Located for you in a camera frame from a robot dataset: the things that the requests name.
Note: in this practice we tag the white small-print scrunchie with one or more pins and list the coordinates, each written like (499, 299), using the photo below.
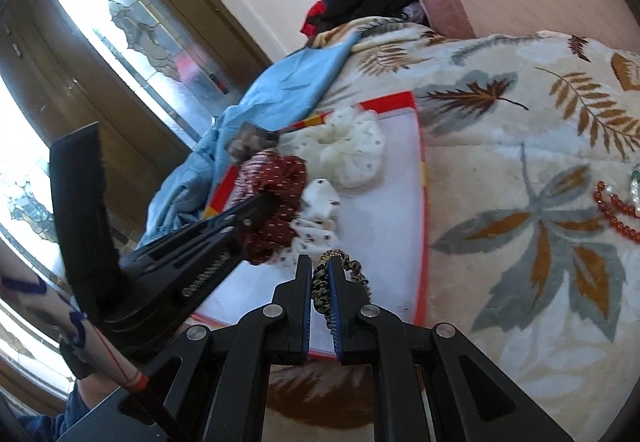
(320, 202)

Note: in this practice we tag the red white plaid scrunchie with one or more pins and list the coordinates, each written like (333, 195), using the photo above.
(247, 178)

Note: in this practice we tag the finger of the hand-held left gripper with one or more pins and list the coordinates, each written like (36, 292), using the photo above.
(220, 237)

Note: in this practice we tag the dark red dotted scrunchie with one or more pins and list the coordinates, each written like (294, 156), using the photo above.
(280, 177)

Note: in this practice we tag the leaf-print fleece blanket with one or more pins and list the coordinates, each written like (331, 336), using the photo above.
(500, 132)

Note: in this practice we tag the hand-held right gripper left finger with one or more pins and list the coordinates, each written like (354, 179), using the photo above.
(302, 307)

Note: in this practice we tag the wooden door with frosted glass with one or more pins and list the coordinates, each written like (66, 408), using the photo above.
(65, 47)

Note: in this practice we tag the leopard print scrunchie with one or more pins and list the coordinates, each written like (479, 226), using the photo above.
(320, 283)

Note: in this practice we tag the person's left forearm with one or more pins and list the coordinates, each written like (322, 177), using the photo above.
(92, 394)

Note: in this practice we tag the red cardboard box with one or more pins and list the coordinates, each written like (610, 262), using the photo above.
(380, 202)

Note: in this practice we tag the large cream scrunchie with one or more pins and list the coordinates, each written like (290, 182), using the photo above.
(350, 147)

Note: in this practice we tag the light blue cloth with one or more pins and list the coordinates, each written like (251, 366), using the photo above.
(280, 92)

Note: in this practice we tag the red cloth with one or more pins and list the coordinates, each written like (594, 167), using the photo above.
(312, 17)

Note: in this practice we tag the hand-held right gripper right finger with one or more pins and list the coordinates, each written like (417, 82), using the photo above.
(337, 307)

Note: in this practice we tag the grey-brown fuzzy scrunchie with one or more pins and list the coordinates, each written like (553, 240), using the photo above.
(247, 140)

